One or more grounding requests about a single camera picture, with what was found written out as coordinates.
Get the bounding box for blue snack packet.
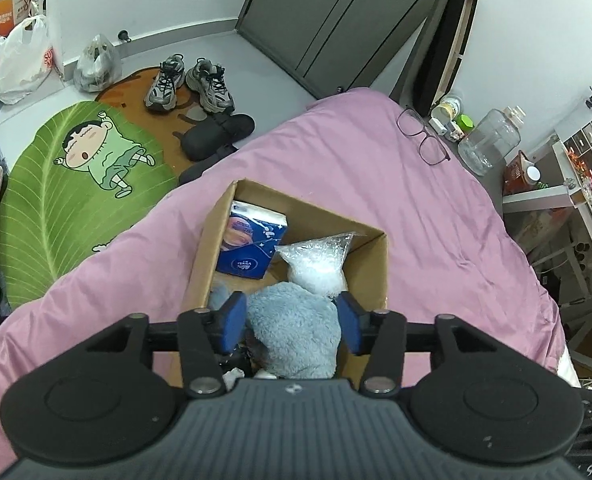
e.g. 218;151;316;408
217;200;289;280

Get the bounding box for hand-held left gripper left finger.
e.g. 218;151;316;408
40;291;247;398

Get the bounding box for black slipper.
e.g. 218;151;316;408
178;143;239;186
182;113;255;161

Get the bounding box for orange cardboard box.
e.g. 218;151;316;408
0;0;42;39

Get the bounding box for white-legged black desk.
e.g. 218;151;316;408
501;132;592;322

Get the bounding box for white quilt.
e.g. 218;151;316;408
557;344;583;388

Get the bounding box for pink blanket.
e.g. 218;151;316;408
0;87;568;480

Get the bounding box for black flat cardboard box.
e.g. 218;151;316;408
388;0;478;116

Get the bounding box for green leaf cartoon rug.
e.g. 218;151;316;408
0;101;177;312

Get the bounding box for red jar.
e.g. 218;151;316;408
502;150;542;196

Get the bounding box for large clear water jug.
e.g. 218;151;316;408
457;106;526;177

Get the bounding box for grey sneaker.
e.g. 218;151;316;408
144;53;187;114
186;57;236;115

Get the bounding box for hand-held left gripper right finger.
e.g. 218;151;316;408
337;291;547;397

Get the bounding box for grey door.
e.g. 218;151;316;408
237;0;458;101

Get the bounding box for white cloth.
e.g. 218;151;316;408
223;367;247;391

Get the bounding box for dark-framed eyeglasses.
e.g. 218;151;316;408
397;106;452;167

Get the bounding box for grey blue plush toy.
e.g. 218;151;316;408
208;280;341;380

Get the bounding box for clear bag of white filling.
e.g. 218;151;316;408
274;231;357;297

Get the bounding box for grey plastic bag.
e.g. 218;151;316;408
73;34;123;94

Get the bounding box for small drawer organizer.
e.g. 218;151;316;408
561;115;592;162

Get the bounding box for white plastic bag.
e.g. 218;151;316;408
0;15;56;106

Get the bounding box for orange printed bag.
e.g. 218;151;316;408
513;207;577;257

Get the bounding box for yellow label jar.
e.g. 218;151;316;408
430;96;465;124

